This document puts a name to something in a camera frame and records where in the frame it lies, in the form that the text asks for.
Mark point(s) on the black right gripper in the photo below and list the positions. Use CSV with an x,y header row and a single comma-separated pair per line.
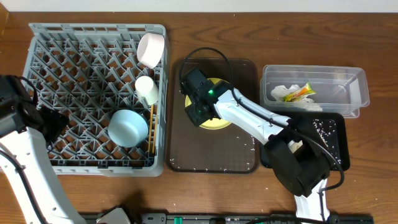
x,y
196,112

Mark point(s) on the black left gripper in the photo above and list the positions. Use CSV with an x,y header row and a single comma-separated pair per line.
x,y
54,123

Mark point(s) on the yellow plate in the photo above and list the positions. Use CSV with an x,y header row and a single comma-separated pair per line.
x,y
215,123

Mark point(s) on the cream cup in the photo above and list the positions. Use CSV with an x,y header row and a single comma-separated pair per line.
x,y
147,91

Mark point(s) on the pink bowl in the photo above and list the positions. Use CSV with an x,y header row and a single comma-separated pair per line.
x,y
150,49

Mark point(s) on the white napkin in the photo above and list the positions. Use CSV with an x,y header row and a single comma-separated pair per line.
x,y
306,103

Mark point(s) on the light blue bowl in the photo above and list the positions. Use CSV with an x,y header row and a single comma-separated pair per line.
x,y
127,128

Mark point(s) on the green snack wrapper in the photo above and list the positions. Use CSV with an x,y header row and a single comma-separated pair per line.
x,y
299,94

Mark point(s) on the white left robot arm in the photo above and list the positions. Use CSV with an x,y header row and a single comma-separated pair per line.
x,y
26,133

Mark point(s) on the dark brown serving tray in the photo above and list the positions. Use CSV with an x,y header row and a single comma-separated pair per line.
x,y
195,149

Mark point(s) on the grey plastic dish rack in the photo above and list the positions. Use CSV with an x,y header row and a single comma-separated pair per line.
x,y
88,72

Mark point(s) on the spilled rice pile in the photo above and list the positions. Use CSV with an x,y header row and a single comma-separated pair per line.
x,y
323,129

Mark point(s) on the black tray bin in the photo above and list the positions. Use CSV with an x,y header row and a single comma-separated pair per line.
x,y
338,145

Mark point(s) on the clear plastic bin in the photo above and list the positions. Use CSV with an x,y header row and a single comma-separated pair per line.
x,y
342,90

